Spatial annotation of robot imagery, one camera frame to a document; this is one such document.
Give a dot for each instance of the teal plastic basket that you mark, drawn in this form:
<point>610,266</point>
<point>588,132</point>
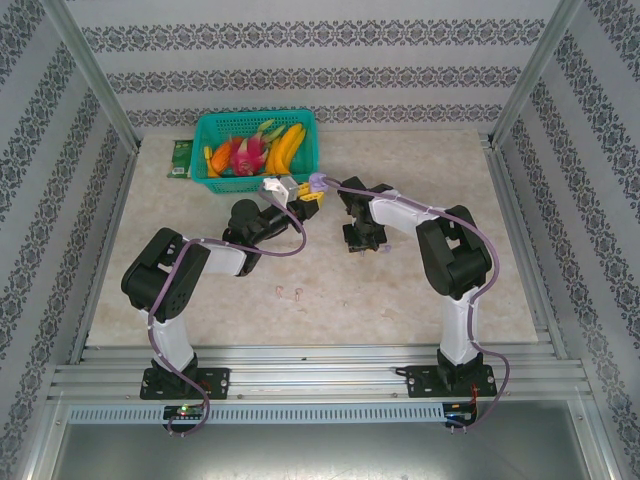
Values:
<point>235,186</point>

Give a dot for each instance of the green snack packet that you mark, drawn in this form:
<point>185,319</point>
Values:
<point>180,159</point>

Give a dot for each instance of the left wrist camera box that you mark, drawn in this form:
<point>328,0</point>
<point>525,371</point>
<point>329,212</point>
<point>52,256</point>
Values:
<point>275,187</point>

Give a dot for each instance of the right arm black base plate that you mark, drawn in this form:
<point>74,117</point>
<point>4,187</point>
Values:
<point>425,382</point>

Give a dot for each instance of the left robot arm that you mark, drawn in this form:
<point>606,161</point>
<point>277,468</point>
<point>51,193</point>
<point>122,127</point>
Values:
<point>170,280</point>

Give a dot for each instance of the aluminium frame post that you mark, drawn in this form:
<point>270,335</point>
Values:
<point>92,75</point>
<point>532,75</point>

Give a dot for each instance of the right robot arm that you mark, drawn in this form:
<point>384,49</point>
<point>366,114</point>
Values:
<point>455,250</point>

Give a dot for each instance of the aluminium mounting rail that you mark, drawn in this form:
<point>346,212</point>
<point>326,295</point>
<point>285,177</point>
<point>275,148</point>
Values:
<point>320,372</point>

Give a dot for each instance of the orange mango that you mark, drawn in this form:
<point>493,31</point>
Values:
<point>220,156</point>

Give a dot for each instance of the small yellow fruit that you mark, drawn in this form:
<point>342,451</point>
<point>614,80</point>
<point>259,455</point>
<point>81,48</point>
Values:
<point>208,160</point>

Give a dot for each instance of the aluminium side rail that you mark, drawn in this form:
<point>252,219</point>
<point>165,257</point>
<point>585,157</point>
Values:
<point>511,200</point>
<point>119,200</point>

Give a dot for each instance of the pink dragon fruit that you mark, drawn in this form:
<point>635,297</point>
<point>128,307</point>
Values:
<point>245,156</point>

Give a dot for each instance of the grey sheet metal panel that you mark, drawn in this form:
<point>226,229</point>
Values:
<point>320,455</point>

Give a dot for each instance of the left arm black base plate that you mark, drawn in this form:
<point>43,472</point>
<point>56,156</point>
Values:
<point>215,384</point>

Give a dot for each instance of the purple earbud charging case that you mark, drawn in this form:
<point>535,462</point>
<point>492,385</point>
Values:
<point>318,181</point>

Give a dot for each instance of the yellow banana bunch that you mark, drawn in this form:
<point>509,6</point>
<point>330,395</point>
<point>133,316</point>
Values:
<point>285,150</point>

